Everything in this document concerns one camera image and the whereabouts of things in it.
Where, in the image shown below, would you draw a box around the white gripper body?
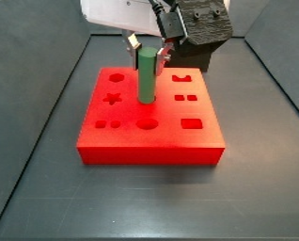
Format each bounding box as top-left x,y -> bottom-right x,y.
80,0 -> 170,37

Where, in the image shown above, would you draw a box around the red shape sorter block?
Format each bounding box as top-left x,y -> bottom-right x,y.
76,67 -> 224,165

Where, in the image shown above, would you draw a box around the dark grey left panel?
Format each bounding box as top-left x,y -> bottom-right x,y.
0,0 -> 90,216

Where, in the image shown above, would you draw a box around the black camera cable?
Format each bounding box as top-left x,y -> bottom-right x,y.
147,0 -> 180,20

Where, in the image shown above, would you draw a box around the dark grey right panel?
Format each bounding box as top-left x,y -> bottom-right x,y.
246,0 -> 299,110

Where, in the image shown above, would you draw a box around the dark grey panel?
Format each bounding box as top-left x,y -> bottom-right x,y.
0,0 -> 90,216
246,0 -> 299,110

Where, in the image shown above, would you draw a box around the green round cylinder peg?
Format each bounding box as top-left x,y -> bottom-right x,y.
139,47 -> 158,104

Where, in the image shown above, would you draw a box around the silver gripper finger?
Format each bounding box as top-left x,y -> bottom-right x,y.
156,42 -> 174,75
122,29 -> 142,70

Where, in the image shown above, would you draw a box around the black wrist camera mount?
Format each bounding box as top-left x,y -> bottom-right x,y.
156,0 -> 232,46

